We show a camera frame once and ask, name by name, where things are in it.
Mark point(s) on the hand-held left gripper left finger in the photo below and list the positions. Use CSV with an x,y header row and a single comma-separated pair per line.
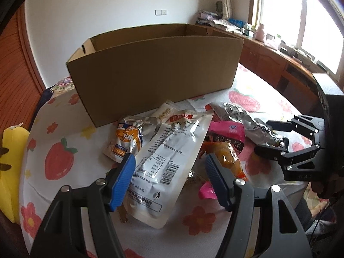
x,y
124,182

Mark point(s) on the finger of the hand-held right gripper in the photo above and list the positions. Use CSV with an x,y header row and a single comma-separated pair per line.
x,y
293,125
279,154

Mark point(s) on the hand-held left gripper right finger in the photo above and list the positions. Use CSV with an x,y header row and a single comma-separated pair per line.
x,y
217,182

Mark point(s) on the clear orange snack packet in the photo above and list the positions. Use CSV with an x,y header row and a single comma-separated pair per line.
x,y
231,158

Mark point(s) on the large white snack packet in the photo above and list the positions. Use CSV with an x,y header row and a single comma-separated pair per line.
x,y
166,150

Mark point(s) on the brown cardboard box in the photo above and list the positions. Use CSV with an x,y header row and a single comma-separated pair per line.
x,y
161,72

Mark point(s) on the person's right forearm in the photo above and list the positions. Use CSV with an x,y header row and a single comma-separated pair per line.
x,y
326,227

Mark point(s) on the small pink wrapper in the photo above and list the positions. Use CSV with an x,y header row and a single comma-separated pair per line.
x,y
207,190

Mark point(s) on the orange and silver snack packet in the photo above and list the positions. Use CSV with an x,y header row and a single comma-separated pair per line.
x,y
126,139

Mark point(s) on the pink snack packet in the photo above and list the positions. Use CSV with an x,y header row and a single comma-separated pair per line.
x,y
225,129

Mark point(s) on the wooden cabinet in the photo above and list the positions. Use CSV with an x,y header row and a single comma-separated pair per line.
x,y
263,59

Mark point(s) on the beige snack packet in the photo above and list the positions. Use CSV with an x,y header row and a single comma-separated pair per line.
x,y
164,113

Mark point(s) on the pink bottle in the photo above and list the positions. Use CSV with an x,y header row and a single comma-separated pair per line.
x,y
260,33

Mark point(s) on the window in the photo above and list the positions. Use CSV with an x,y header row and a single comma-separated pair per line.
x,y
282,13

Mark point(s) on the yellow plush toy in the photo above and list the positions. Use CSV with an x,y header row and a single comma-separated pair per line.
x,y
10,166

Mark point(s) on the purple floral bedsheet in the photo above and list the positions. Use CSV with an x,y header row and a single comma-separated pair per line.
x,y
63,83

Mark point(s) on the pile of clutter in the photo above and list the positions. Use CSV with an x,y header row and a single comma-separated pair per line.
x,y
220,21

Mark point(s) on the wooden wardrobe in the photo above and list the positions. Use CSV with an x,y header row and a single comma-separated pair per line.
x,y
16,72

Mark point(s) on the white wall socket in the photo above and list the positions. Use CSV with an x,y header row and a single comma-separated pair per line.
x,y
161,12

